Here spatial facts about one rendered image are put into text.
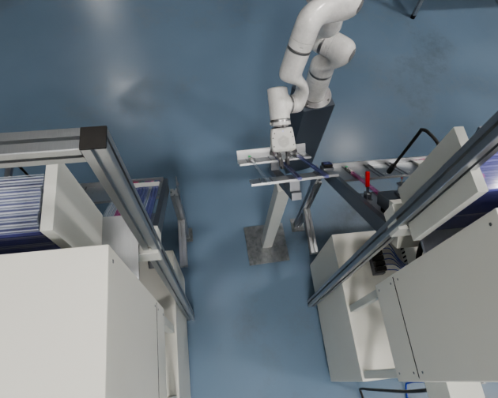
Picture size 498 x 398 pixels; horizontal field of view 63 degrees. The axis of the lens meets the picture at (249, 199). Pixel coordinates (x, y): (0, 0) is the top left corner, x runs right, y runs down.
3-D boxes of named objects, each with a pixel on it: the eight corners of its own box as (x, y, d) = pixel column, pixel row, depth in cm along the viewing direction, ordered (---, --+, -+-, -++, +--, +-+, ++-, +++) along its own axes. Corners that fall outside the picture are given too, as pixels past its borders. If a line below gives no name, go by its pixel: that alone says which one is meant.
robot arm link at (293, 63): (319, 39, 156) (294, 103, 178) (284, 39, 149) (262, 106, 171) (331, 53, 151) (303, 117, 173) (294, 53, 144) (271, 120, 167)
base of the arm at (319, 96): (291, 84, 220) (296, 60, 203) (323, 77, 223) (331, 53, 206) (303, 112, 213) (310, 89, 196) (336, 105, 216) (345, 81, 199)
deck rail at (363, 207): (322, 178, 200) (323, 165, 198) (326, 177, 200) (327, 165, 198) (385, 241, 134) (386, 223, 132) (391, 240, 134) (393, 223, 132)
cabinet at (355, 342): (307, 267, 251) (331, 234, 194) (416, 255, 257) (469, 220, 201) (328, 381, 225) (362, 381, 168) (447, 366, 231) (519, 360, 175)
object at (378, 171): (327, 173, 198) (328, 167, 197) (455, 163, 204) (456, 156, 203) (341, 185, 181) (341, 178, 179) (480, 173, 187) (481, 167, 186)
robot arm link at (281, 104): (285, 119, 175) (266, 121, 171) (282, 88, 173) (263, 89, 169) (296, 117, 167) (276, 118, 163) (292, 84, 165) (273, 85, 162)
